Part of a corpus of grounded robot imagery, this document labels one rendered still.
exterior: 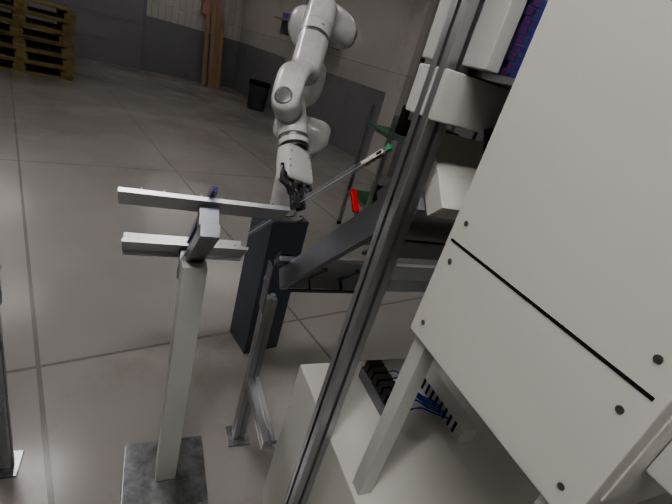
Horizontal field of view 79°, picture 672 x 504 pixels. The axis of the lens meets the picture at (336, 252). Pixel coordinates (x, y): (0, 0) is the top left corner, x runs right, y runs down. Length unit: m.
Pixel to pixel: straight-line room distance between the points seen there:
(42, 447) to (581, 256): 1.64
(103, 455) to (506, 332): 1.43
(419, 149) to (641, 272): 0.34
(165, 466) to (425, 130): 1.30
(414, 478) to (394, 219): 0.57
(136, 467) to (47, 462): 0.26
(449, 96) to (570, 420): 0.43
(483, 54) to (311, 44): 0.73
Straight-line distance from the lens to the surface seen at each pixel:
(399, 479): 0.99
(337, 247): 0.93
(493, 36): 0.62
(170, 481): 1.62
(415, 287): 1.54
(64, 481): 1.67
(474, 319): 0.58
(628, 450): 0.48
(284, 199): 1.73
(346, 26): 1.49
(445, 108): 0.64
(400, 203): 0.66
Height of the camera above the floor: 1.35
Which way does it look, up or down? 24 degrees down
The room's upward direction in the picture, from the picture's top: 17 degrees clockwise
